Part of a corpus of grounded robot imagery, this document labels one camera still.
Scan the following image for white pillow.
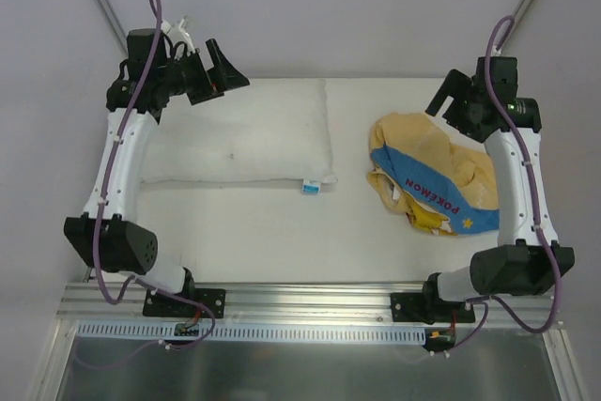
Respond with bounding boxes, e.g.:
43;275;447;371
141;79;337;184

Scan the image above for blue yellow pikachu pillowcase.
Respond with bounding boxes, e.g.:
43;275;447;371
367;113;500;236

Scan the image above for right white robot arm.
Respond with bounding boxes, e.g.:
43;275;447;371
421;56;575;321

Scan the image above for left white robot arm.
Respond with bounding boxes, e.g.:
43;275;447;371
64;28;250;316

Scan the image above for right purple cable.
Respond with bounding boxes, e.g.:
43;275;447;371
469;15;565;333

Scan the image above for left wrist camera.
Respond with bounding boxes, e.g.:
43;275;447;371
161;15;196;54

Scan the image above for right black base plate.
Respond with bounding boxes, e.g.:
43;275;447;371
390;292;475;325

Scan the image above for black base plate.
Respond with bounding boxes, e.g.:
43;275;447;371
142;288;227;319
390;292;475;325

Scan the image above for aluminium mounting rail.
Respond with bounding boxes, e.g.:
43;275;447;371
55;281;564;330

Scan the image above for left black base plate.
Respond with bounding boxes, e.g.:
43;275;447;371
142;288;227;319

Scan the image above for white slotted cable duct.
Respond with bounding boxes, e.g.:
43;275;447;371
77;321;426;346

